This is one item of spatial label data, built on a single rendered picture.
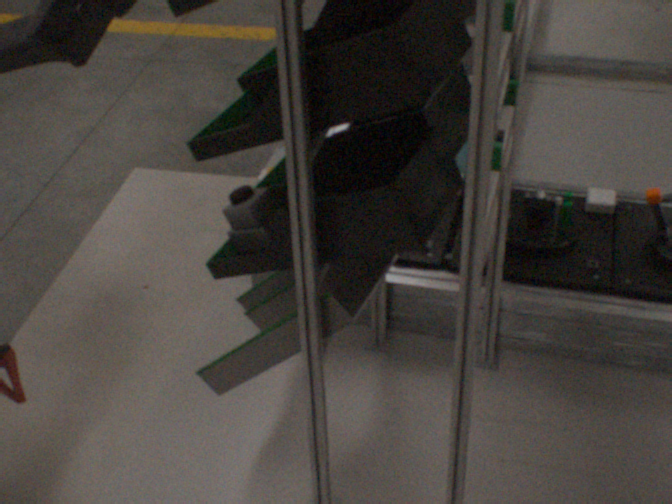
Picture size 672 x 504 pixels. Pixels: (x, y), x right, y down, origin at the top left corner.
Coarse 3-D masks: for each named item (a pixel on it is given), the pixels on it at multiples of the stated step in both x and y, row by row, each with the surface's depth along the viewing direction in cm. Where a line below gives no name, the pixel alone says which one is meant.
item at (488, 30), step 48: (288, 0) 75; (480, 0) 70; (528, 0) 103; (288, 48) 78; (480, 48) 73; (288, 96) 80; (480, 96) 76; (288, 144) 83; (480, 144) 79; (480, 192) 81; (480, 240) 84; (384, 288) 135; (480, 288) 89; (384, 336) 141
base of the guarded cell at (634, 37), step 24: (552, 0) 249; (576, 0) 248; (600, 0) 248; (624, 0) 247; (648, 0) 247; (552, 24) 236; (576, 24) 236; (600, 24) 235; (624, 24) 235; (648, 24) 234; (552, 48) 225; (576, 48) 224; (600, 48) 224; (624, 48) 223; (648, 48) 223; (528, 72) 215; (552, 72) 215
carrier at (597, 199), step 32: (512, 192) 155; (544, 192) 141; (608, 192) 150; (512, 224) 144; (544, 224) 144; (576, 224) 144; (608, 224) 147; (512, 256) 141; (544, 256) 140; (576, 256) 140; (608, 256) 140; (576, 288) 136; (608, 288) 134
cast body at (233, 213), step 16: (240, 192) 103; (256, 192) 104; (224, 208) 104; (240, 208) 102; (256, 208) 102; (272, 208) 104; (240, 224) 104; (256, 224) 102; (272, 224) 103; (240, 240) 106; (256, 240) 104
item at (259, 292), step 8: (280, 272) 120; (288, 272) 120; (264, 280) 122; (272, 280) 122; (280, 280) 121; (288, 280) 120; (256, 288) 124; (264, 288) 124; (272, 288) 123; (280, 288) 122; (240, 296) 127; (248, 296) 126; (256, 296) 125; (264, 296) 124; (248, 304) 127
